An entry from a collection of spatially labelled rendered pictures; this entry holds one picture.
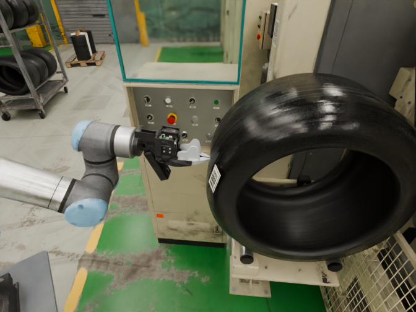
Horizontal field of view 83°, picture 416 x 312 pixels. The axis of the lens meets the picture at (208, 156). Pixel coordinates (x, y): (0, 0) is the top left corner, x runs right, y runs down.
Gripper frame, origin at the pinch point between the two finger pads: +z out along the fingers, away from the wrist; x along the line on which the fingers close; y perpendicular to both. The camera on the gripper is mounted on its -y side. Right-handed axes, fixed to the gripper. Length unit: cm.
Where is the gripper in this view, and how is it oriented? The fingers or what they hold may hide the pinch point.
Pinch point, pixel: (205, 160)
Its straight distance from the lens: 67.7
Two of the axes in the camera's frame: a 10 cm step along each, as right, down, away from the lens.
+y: 1.2, -8.0, -5.8
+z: 9.9, 1.5, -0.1
